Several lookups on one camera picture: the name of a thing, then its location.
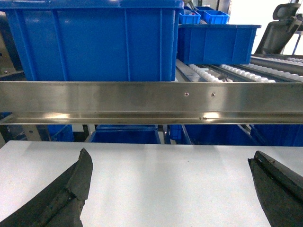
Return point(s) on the medium blue plastic bin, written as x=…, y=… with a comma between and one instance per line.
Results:
x=215, y=44

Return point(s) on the black mesh office chair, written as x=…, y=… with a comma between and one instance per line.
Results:
x=279, y=32

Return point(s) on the white roller track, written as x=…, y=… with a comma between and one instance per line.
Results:
x=205, y=75

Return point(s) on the large blue bin left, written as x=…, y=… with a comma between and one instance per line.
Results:
x=95, y=40

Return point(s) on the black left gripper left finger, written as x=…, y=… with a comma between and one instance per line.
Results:
x=60, y=204

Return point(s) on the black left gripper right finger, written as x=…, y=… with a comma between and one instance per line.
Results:
x=279, y=190

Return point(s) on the stainless steel shelf rack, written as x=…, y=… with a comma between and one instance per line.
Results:
x=38, y=104

